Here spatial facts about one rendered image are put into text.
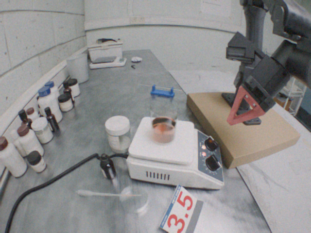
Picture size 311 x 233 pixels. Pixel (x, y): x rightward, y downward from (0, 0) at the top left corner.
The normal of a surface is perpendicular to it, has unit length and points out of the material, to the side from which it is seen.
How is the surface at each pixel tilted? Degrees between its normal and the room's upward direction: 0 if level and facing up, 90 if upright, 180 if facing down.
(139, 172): 90
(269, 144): 0
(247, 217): 0
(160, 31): 90
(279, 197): 0
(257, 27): 77
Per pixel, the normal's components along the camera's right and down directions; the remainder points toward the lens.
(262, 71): -0.61, 0.20
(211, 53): 0.17, 0.56
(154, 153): 0.00, -0.82
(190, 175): -0.19, 0.55
